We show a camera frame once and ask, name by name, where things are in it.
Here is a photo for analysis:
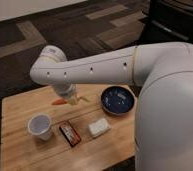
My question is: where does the orange pepper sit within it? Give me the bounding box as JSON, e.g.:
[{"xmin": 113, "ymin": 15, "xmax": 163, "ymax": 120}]
[{"xmin": 52, "ymin": 99, "xmax": 68, "ymax": 105}]

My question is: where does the white sponge block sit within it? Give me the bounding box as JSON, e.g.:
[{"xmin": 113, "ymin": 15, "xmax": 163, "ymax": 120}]
[{"xmin": 88, "ymin": 118, "xmax": 110, "ymax": 137}]

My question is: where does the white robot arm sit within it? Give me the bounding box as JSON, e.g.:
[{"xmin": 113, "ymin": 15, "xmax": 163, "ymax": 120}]
[{"xmin": 30, "ymin": 42, "xmax": 193, "ymax": 171}]

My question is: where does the red black snack packet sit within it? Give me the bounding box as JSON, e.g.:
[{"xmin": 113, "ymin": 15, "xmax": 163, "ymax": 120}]
[{"xmin": 59, "ymin": 121, "xmax": 81, "ymax": 147}]

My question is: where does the black cabinet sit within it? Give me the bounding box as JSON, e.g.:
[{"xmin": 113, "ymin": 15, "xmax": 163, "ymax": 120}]
[{"xmin": 139, "ymin": 0, "xmax": 193, "ymax": 44}]

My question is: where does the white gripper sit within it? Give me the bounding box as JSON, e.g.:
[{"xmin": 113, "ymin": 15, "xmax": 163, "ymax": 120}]
[{"xmin": 53, "ymin": 84, "xmax": 90, "ymax": 105}]

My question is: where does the dark blue bowl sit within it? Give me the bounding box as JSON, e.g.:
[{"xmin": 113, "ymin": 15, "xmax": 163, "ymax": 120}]
[{"xmin": 100, "ymin": 86, "xmax": 135, "ymax": 116}]

